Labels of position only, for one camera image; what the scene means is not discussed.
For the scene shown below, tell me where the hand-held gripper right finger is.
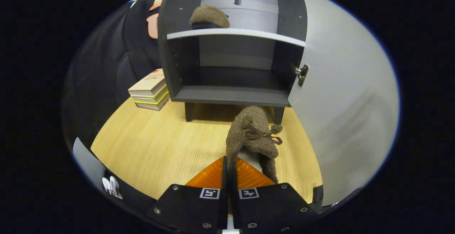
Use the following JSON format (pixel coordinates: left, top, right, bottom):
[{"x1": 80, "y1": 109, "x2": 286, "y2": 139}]
[{"x1": 229, "y1": 157, "x2": 320, "y2": 233}]

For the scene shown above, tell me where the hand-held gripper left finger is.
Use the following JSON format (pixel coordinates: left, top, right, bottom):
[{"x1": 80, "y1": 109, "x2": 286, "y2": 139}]
[{"x1": 148, "y1": 156, "x2": 228, "y2": 233}]

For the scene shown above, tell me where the brown fuzzy shoe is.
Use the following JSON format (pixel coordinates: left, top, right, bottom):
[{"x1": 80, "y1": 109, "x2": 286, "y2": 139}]
[
  {"x1": 225, "y1": 105, "x2": 284, "y2": 185},
  {"x1": 189, "y1": 5, "x2": 230, "y2": 30}
]

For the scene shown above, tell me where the dark grey shoe cabinet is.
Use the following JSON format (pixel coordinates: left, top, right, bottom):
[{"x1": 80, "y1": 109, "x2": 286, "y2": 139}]
[{"x1": 157, "y1": 0, "x2": 308, "y2": 125}]

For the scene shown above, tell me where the beige shoe cabinet door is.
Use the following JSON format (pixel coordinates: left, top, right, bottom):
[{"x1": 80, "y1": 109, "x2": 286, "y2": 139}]
[{"x1": 287, "y1": 0, "x2": 400, "y2": 206}]

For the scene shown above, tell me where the metal door hinge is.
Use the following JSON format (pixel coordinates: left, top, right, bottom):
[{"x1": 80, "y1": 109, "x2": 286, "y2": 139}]
[{"x1": 294, "y1": 64, "x2": 310, "y2": 87}]

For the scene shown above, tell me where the brown book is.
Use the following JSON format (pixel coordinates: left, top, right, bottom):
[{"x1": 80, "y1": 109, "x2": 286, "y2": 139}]
[{"x1": 135, "y1": 94, "x2": 171, "y2": 111}]

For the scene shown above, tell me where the black backdrop cloth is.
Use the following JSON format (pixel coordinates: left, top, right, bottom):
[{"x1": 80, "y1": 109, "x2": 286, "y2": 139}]
[{"x1": 60, "y1": 0, "x2": 167, "y2": 149}]

